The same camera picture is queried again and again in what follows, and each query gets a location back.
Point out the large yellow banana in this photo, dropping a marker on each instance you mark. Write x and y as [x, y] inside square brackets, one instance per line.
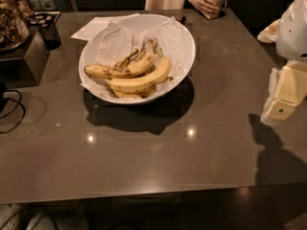
[141, 84]

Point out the spotted banana left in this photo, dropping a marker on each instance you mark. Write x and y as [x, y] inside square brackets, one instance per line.
[106, 72]

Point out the upper curved banana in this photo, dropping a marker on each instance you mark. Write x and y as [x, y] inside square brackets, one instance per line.
[138, 67]

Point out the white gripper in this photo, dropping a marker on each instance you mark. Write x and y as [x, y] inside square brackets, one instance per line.
[294, 33]

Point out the black cup holder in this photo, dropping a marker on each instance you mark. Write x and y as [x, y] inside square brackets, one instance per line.
[46, 22]

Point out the small banana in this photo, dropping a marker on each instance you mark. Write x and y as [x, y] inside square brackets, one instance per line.
[149, 92]
[127, 96]

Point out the white paper sheet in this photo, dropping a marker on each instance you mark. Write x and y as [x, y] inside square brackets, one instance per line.
[96, 25]

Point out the small banana bottom right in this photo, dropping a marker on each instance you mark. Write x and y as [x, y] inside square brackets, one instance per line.
[149, 92]

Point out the person's hand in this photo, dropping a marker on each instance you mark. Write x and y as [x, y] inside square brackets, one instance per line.
[208, 8]

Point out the white bowl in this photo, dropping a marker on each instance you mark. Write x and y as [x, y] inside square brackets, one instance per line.
[120, 38]

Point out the glass snack jar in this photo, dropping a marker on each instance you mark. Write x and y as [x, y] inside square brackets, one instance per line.
[13, 27]

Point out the dark box stand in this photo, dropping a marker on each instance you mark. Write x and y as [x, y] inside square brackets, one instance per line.
[24, 66]

